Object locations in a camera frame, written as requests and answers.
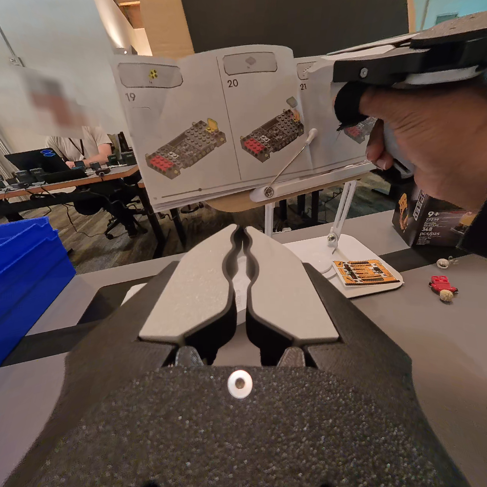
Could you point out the blue storage bin stack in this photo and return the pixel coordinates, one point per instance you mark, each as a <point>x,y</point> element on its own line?
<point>30,285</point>

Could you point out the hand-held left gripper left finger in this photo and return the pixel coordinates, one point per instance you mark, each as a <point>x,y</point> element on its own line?
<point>190,300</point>

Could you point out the wooden office table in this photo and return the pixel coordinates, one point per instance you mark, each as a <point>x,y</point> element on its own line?
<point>121,170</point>

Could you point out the grey desk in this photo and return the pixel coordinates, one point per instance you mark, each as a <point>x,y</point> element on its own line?
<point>418,342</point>

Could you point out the large black screen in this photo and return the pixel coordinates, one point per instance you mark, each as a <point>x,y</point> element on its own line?
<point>304,23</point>

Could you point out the person's right hand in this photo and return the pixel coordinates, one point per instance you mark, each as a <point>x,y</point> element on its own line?
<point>437,144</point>

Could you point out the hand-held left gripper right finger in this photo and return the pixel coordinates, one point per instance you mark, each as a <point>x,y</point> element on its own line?
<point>293,300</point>

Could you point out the toy set box yellow car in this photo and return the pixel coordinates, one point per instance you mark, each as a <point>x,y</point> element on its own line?
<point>430,224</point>

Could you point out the black laptop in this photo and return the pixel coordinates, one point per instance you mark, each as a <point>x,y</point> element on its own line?
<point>38,163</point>

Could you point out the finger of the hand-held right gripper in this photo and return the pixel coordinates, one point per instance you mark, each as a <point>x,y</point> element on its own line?
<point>365,50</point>

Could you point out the white book stand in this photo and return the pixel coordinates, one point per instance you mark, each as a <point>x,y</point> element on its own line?
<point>312,251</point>

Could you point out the red toy part with wheel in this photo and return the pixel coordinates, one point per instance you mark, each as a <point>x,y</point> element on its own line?
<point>441,282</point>

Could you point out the sticker sheet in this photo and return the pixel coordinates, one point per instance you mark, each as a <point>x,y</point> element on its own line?
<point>365,272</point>

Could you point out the row of black devices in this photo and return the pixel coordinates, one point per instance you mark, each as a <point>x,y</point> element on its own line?
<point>114,158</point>

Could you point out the instruction booklet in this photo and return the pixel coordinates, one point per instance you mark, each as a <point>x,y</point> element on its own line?
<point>190,114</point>

